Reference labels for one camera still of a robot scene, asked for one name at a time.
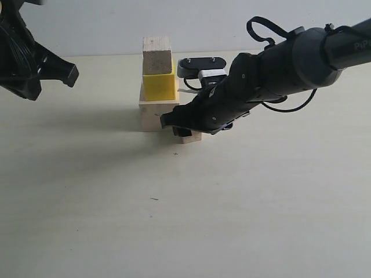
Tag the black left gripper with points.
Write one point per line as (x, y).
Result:
(24, 61)

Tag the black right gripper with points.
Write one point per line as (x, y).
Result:
(217, 107)

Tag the small wooden cube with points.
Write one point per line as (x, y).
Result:
(195, 136)

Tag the large wooden cube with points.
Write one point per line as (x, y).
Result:
(150, 111)

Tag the yellow cube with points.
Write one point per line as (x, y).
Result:
(160, 87)

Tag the medium wooden cube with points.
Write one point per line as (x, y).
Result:
(157, 55)

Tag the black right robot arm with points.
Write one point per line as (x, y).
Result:
(292, 62)

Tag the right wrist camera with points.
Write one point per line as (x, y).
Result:
(208, 70)

